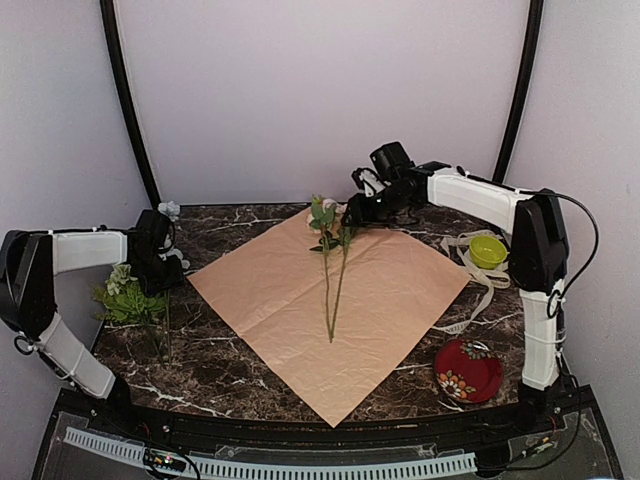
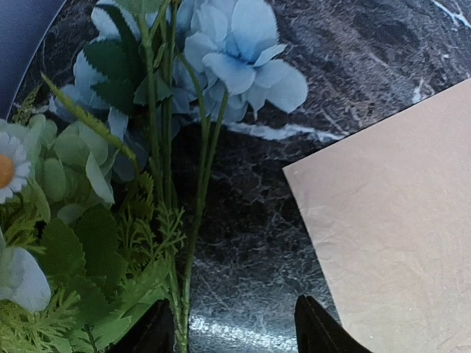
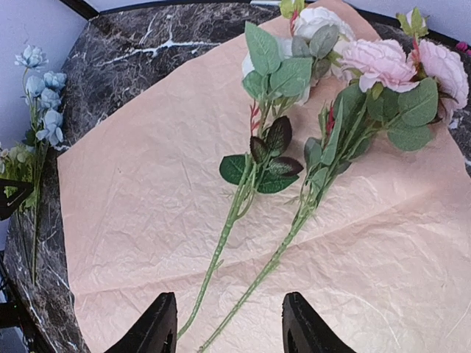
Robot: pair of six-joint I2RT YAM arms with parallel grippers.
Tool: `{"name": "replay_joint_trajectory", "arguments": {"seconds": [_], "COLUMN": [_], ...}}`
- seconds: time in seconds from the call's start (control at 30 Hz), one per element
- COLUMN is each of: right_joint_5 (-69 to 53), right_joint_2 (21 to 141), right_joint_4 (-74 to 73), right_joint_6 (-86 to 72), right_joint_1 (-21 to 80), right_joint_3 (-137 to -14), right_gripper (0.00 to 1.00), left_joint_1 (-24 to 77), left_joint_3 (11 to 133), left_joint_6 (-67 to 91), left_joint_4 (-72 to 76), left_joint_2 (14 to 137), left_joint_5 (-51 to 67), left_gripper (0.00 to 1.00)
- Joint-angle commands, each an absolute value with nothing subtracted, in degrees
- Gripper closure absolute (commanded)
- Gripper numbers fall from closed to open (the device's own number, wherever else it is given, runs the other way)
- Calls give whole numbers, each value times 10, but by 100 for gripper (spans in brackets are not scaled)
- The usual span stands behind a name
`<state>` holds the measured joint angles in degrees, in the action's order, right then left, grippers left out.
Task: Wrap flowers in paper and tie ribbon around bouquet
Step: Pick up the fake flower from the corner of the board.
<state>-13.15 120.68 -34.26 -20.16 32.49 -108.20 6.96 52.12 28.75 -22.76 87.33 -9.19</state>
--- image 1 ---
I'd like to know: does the beige wrapping paper sheet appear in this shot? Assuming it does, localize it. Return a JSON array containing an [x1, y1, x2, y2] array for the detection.
[[190, 212, 470, 426]]

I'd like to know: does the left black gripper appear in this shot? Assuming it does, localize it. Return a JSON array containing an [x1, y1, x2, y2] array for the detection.
[[131, 252, 184, 295]]

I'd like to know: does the white printed ribbon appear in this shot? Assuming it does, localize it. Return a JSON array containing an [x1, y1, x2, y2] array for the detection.
[[434, 230, 511, 335]]

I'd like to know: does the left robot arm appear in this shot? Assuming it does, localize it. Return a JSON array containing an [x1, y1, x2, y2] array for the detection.
[[1, 210, 184, 436]]

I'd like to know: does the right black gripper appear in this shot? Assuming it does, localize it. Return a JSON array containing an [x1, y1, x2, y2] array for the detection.
[[346, 184, 416, 229]]

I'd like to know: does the black front table rail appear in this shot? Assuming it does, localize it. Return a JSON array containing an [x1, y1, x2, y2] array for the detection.
[[59, 389, 596, 454]]

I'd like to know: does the yellow-green cup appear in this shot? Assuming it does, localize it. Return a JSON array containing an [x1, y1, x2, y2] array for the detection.
[[469, 235, 509, 270]]

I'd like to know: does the pink fake rose stem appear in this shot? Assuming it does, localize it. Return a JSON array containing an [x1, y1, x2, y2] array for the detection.
[[328, 223, 357, 343]]

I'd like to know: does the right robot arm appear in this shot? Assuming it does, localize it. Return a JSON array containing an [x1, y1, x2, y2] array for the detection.
[[343, 142, 569, 391]]

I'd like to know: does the black frame post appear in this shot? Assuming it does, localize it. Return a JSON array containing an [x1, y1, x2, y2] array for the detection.
[[492, 0, 545, 184], [99, 0, 161, 208]]

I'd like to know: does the right black frame post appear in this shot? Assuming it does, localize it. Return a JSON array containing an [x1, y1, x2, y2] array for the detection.
[[492, 0, 545, 184]]

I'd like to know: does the left black frame post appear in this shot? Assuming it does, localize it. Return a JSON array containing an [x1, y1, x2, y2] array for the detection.
[[99, 0, 161, 208]]

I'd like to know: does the red floral plate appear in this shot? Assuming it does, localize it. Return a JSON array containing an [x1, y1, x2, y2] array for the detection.
[[434, 339, 504, 404]]

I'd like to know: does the blue fake flower stem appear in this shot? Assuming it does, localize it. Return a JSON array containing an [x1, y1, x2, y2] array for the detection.
[[157, 201, 181, 222]]

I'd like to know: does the white slotted cable duct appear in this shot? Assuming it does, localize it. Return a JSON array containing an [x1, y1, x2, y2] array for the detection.
[[63, 427, 477, 479]]

